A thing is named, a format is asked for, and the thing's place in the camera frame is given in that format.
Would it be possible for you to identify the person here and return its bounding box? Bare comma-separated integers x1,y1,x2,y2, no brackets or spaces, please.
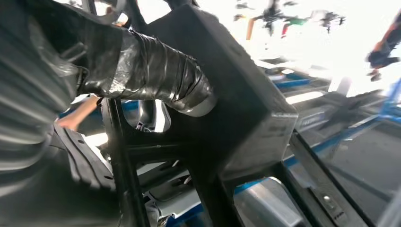
366,12,401,82

